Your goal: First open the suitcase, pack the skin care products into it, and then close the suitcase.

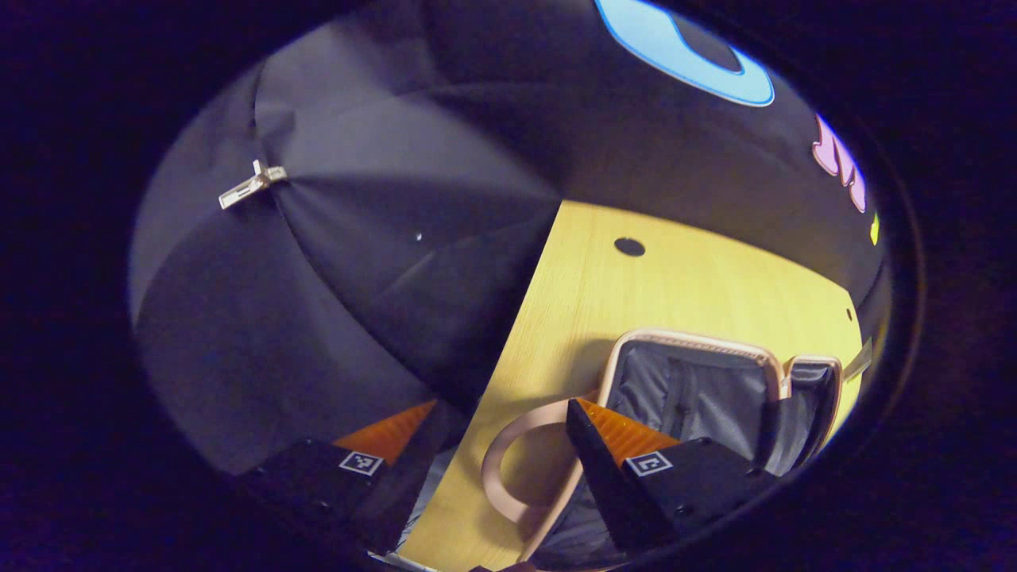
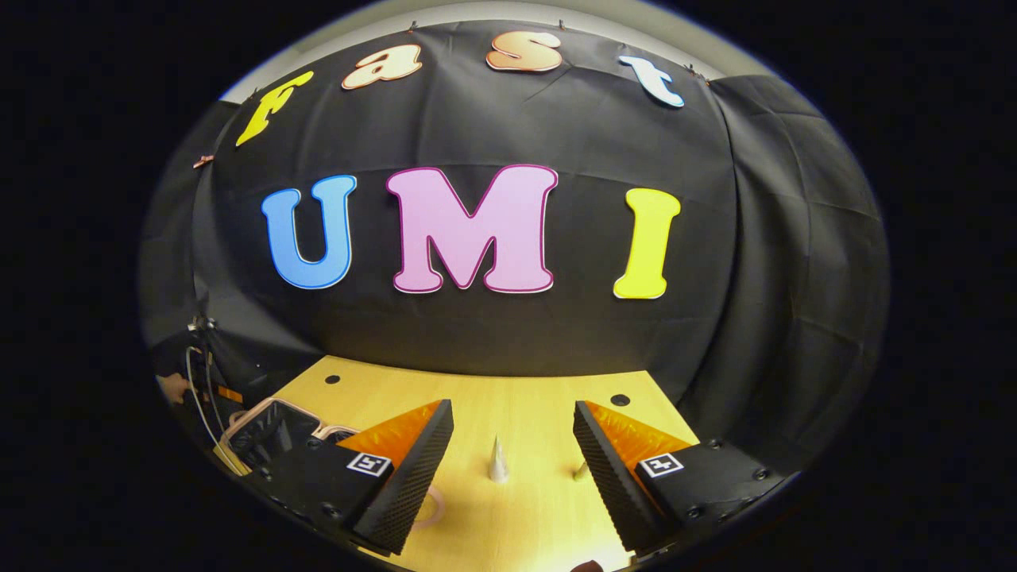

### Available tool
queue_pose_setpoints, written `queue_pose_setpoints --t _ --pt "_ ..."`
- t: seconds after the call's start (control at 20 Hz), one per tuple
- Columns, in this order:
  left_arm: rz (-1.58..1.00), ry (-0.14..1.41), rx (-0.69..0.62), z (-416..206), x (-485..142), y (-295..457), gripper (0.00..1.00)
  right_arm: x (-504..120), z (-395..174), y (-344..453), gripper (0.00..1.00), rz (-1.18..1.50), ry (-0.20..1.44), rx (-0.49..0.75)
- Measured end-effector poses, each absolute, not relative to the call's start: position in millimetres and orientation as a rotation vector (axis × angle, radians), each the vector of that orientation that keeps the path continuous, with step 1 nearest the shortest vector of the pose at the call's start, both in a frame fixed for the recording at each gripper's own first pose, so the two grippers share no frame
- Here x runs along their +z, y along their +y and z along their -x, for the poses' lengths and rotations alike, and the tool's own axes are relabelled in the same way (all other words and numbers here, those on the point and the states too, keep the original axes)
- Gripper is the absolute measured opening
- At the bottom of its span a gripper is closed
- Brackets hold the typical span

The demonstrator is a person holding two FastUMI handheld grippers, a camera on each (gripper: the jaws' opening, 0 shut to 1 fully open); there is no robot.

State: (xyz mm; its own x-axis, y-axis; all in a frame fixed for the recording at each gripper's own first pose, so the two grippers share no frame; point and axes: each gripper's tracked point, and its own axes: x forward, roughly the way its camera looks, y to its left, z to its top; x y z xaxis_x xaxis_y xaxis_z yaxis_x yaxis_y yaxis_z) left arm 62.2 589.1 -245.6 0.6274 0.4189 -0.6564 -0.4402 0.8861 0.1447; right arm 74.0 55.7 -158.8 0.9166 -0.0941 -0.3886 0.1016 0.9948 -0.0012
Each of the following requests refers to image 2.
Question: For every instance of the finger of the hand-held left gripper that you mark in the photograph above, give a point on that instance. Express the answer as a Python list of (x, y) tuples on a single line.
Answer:
[(230, 394)]

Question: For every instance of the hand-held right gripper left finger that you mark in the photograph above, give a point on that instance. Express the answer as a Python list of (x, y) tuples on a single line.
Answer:
[(413, 485)]

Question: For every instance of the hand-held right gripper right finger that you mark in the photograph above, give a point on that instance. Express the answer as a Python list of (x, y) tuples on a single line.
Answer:
[(608, 485)]

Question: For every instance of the pink suitcase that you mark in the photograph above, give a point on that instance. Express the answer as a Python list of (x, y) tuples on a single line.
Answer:
[(270, 433)]

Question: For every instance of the black backdrop cloth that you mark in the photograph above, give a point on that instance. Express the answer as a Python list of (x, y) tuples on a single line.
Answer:
[(556, 334)]

